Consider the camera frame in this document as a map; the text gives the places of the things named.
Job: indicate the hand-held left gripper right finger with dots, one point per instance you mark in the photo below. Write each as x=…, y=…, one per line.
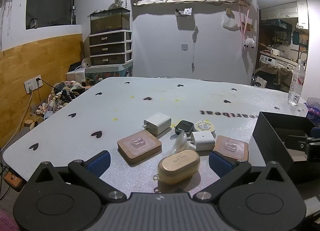
x=220, y=164

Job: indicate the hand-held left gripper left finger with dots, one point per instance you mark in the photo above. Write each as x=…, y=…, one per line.
x=98, y=162

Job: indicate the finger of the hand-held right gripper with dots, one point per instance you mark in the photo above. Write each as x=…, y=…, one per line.
x=297, y=142
x=316, y=132

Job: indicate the wooden block with clear hook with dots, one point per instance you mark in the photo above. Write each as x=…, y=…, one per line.
x=130, y=150
x=240, y=150

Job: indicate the small white dotted charger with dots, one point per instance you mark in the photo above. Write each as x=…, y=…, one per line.
x=203, y=142

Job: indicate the black box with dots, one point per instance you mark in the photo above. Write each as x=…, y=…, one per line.
x=270, y=136

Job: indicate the beige earbuds case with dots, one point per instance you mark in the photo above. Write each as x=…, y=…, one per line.
x=178, y=164

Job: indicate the white suction knob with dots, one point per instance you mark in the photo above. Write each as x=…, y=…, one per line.
x=180, y=142

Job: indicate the dark smartwatch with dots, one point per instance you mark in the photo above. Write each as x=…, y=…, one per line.
x=184, y=125

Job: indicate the large white charger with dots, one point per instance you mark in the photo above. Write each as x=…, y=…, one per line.
x=160, y=121

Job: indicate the purple floral tissue pack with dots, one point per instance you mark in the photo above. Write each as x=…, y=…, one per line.
x=313, y=115

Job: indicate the clear water bottle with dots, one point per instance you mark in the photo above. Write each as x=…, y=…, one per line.
x=296, y=83

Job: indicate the chair with brown jacket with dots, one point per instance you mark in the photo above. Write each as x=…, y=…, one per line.
x=272, y=71

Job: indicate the pile of plush toys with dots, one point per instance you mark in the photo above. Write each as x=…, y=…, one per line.
x=57, y=96

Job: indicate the kitchen faucet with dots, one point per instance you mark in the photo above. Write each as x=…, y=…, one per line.
x=302, y=53

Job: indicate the white washing machine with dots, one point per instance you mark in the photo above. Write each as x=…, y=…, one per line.
x=267, y=60

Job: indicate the white rice cooker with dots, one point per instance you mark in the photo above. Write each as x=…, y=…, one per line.
x=275, y=51

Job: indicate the white storage box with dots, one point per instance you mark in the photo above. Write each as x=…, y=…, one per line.
x=75, y=73

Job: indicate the hanging teal bag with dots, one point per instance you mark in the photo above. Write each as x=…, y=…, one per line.
x=295, y=36

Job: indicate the small white appliance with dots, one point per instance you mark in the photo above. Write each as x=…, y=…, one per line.
x=86, y=63

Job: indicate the row of kitchen bottles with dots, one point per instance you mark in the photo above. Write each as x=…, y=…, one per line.
x=280, y=38

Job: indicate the white sheep plush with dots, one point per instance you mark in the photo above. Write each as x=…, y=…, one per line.
x=248, y=42

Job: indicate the white drawer unit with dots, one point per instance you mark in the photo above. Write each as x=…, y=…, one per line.
x=107, y=48

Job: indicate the wooden hook rack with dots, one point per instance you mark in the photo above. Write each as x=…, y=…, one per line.
x=248, y=26

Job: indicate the white upper kitchen cabinets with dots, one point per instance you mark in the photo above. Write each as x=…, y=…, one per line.
x=280, y=11

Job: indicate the pink ribbon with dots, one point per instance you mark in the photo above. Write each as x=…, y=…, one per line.
x=243, y=25

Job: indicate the hanging white bag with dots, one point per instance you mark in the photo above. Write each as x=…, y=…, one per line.
x=230, y=22

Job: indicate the glass fish tank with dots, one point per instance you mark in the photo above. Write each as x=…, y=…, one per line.
x=110, y=21

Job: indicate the small glass jar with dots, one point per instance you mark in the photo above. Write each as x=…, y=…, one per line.
x=33, y=23

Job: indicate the white wall outlet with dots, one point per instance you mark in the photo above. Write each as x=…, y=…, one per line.
x=31, y=85

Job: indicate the white wall socket plate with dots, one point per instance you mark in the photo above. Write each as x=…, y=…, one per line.
x=184, y=47

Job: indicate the small wooden wall hook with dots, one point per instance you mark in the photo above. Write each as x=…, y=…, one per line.
x=228, y=11

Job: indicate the clear wall bracket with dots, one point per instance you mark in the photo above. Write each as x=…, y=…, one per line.
x=183, y=12

